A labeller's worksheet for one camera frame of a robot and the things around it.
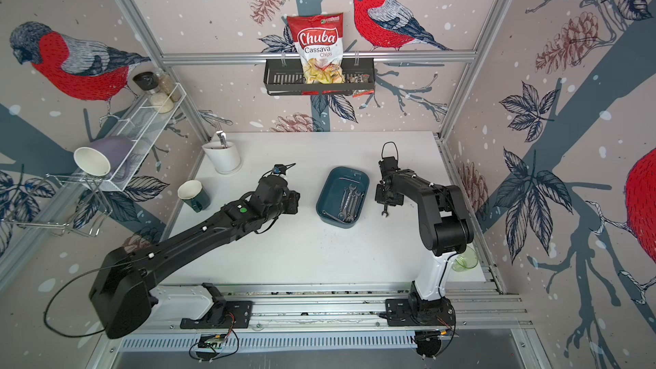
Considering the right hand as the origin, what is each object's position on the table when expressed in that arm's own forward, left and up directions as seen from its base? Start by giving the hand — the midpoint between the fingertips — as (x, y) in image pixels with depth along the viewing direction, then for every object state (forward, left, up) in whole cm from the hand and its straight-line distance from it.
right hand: (384, 197), depth 100 cm
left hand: (-9, +30, +18) cm, 36 cm away
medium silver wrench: (-9, +13, 0) cm, 16 cm away
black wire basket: (+31, +39, +35) cm, 61 cm away
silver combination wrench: (-11, +16, +1) cm, 20 cm away
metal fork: (+21, +69, +12) cm, 73 cm away
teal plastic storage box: (-1, +17, 0) cm, 17 cm away
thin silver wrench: (0, +11, 0) cm, 11 cm away
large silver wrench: (+2, +13, +1) cm, 13 cm away
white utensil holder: (+9, +64, +11) cm, 66 cm away
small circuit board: (-49, +53, -1) cm, 72 cm away
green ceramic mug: (-4, +75, +6) cm, 75 cm away
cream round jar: (+12, +78, +36) cm, 87 cm away
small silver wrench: (-6, 0, 0) cm, 7 cm away
